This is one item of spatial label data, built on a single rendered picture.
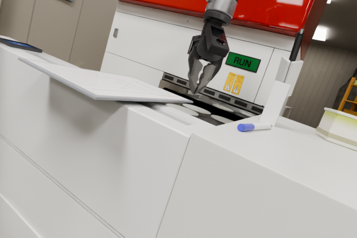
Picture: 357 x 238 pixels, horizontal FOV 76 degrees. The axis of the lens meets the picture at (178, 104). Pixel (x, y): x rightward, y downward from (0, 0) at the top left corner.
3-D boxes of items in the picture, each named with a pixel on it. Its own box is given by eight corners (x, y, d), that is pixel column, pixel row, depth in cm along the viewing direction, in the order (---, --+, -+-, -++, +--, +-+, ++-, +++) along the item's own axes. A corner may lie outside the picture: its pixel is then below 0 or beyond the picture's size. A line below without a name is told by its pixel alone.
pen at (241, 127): (269, 121, 40) (238, 122, 29) (275, 124, 40) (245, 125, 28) (267, 127, 40) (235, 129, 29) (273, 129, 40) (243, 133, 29)
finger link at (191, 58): (198, 76, 62) (209, 45, 61) (201, 77, 60) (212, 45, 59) (183, 71, 61) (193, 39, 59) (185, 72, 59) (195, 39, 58)
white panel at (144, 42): (101, 81, 117) (121, 2, 111) (256, 150, 81) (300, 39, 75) (96, 81, 114) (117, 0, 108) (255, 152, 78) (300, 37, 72)
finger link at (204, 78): (198, 93, 67) (209, 63, 66) (205, 98, 62) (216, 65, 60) (188, 90, 67) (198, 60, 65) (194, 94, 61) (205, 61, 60)
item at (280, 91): (261, 118, 50) (283, 59, 48) (279, 125, 48) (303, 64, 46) (256, 120, 45) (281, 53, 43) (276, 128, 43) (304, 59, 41)
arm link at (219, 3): (242, 2, 57) (213, -11, 55) (236, 20, 58) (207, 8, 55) (229, 7, 64) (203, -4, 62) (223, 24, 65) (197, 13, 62)
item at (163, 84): (156, 100, 99) (162, 79, 97) (255, 143, 79) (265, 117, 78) (153, 100, 97) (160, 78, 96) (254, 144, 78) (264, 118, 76)
